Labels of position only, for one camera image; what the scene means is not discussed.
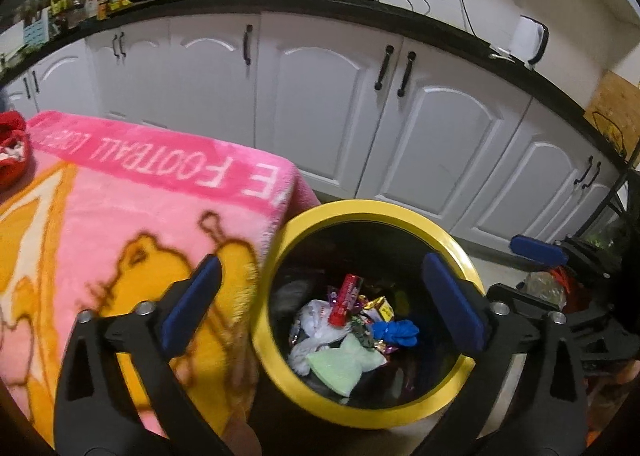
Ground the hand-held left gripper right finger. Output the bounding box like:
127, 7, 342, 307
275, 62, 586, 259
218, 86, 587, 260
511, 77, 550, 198
415, 252, 588, 456

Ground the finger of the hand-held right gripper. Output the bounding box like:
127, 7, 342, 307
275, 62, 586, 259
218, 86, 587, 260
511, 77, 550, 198
511, 234, 608, 281
487, 283, 566, 321

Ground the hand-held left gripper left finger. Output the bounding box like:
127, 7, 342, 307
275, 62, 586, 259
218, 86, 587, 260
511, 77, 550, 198
54, 253, 236, 456

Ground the blue rubber glove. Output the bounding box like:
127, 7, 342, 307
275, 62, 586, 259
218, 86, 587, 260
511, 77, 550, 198
372, 318, 420, 348

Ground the black snack wrapper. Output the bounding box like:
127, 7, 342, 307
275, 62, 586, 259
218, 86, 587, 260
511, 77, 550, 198
350, 316, 376, 349

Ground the red candy tube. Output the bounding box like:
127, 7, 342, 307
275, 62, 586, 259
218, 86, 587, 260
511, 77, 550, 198
328, 273, 363, 327

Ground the white plastic bag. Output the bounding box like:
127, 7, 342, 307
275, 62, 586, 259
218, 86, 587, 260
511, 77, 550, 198
287, 299, 351, 377

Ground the light green wrapper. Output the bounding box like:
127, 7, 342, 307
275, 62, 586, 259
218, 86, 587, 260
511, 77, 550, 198
306, 336, 388, 397

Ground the yellow-rimmed black trash bin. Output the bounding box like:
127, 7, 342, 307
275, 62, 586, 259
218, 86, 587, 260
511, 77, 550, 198
251, 199, 486, 429

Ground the pink printed blanket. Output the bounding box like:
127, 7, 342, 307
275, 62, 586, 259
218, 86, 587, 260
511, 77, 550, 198
0, 110, 321, 442

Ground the wooden cutting board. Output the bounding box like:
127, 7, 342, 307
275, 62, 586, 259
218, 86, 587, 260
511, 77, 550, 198
584, 70, 640, 157

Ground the red printed cloth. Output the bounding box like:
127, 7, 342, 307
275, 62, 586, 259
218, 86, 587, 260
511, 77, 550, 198
0, 110, 32, 189

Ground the black kitchen countertop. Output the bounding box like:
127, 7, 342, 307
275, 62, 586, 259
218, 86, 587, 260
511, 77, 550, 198
0, 0, 631, 171

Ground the group of sauce bottles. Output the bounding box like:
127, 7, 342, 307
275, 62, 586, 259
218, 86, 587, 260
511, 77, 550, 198
50, 0, 131, 19

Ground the blue knife block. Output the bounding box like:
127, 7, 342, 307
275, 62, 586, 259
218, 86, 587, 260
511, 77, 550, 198
22, 10, 51, 44

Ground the white black-handled appliance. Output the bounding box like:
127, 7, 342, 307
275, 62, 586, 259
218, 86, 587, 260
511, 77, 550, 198
511, 14, 550, 71

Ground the black power cable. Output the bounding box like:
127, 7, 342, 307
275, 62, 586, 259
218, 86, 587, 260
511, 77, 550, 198
376, 0, 511, 59

